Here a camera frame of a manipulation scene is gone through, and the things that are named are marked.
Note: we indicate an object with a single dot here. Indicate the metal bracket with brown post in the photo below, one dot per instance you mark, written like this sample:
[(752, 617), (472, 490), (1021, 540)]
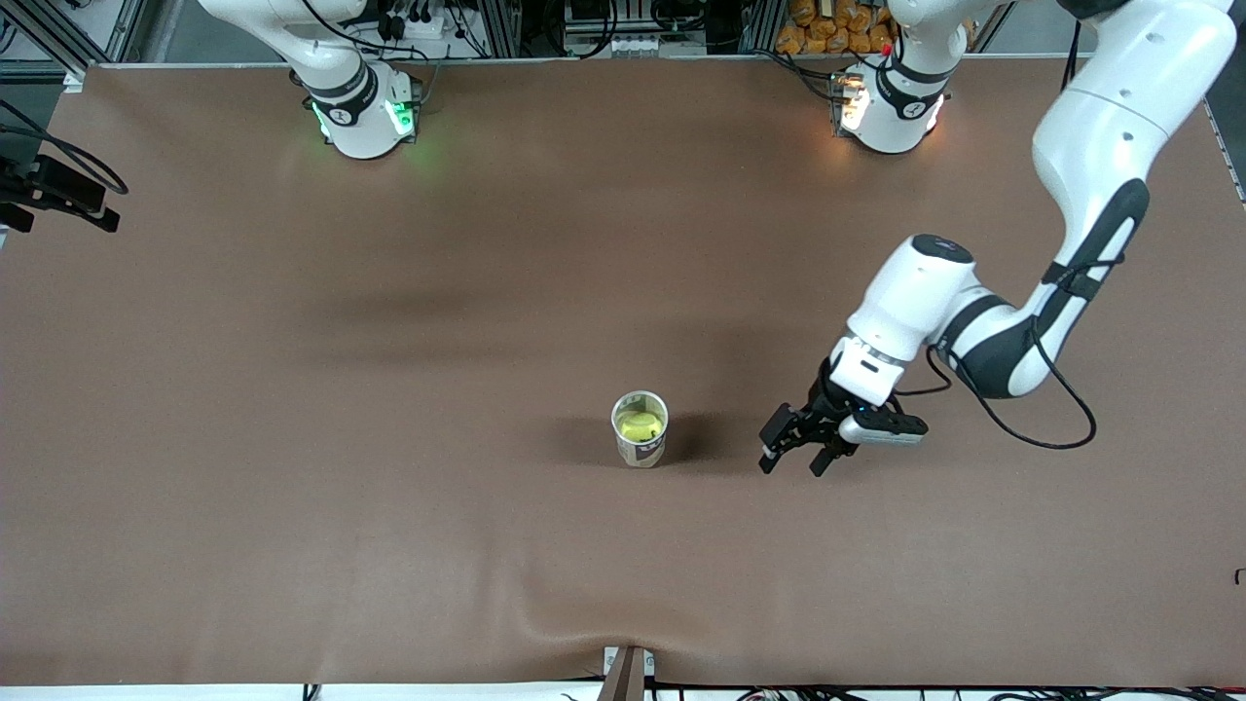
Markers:
[(628, 672)]

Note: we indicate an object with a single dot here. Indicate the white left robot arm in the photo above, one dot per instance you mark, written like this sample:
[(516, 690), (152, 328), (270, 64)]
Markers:
[(1100, 146)]

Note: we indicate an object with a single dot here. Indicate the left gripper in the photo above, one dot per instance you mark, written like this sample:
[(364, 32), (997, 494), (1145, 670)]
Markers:
[(824, 404)]

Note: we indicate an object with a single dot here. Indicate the clear Wilson tennis ball can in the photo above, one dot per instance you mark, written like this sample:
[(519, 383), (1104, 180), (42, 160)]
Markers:
[(638, 456)]

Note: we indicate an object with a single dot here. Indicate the power strip with black plugs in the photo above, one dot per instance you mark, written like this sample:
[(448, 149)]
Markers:
[(419, 19)]

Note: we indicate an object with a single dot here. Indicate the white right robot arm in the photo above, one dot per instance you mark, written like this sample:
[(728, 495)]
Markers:
[(355, 107)]

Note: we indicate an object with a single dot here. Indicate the yellow-green tennis ball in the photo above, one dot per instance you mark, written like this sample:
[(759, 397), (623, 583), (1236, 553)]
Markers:
[(640, 425)]

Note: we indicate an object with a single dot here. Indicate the white power strip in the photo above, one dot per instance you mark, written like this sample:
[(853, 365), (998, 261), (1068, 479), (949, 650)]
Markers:
[(642, 45)]

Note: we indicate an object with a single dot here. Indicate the brown table cover sheet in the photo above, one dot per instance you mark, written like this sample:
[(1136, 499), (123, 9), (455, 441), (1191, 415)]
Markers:
[(389, 487)]

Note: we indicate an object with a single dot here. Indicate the pile of orange packets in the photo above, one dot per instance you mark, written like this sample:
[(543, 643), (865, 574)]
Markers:
[(837, 29)]

